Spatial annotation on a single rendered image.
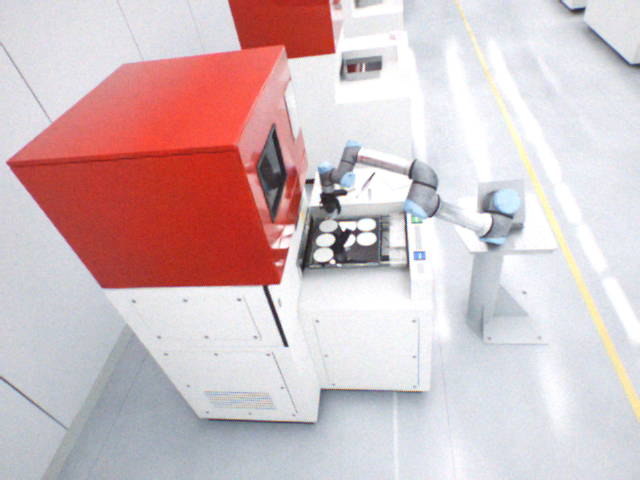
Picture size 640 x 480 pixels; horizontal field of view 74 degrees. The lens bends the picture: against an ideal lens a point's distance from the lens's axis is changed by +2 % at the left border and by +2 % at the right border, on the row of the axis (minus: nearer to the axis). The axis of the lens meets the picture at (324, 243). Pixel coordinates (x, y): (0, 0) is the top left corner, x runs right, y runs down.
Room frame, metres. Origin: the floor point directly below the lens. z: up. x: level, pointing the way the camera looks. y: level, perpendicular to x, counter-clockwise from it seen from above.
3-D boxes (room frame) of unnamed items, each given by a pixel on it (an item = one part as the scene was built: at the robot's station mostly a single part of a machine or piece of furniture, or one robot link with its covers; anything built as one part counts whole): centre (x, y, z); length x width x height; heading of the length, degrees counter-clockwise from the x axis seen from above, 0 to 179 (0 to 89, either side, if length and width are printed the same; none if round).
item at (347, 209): (1.98, -0.30, 0.89); 0.62 x 0.35 x 0.14; 76
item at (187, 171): (1.57, 0.45, 1.52); 0.81 x 0.75 x 0.59; 166
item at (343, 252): (1.63, -0.11, 0.90); 0.34 x 0.34 x 0.01; 76
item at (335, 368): (1.68, -0.24, 0.41); 0.97 x 0.64 x 0.82; 166
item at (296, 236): (1.49, 0.15, 1.02); 0.82 x 0.03 x 0.40; 166
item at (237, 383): (1.57, 0.48, 0.41); 0.82 x 0.71 x 0.82; 166
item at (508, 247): (1.62, -0.93, 0.75); 0.45 x 0.44 x 0.13; 77
